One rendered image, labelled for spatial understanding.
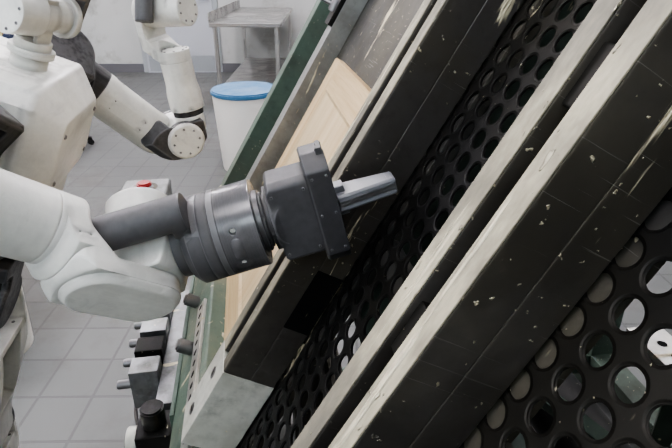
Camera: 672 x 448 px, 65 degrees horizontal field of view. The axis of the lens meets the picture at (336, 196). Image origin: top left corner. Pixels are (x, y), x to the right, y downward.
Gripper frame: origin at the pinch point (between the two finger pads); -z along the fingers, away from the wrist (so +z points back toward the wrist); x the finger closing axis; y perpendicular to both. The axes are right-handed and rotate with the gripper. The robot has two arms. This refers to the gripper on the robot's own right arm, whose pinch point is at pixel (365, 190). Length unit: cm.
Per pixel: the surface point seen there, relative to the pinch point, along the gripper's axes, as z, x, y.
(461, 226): -2.9, 5.6, -20.1
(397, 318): 2.2, 0.2, -20.1
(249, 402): 20.3, -25.8, 3.6
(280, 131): 8, -12, 64
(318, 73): -3, -2, 64
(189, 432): 28.7, -27.6, 3.6
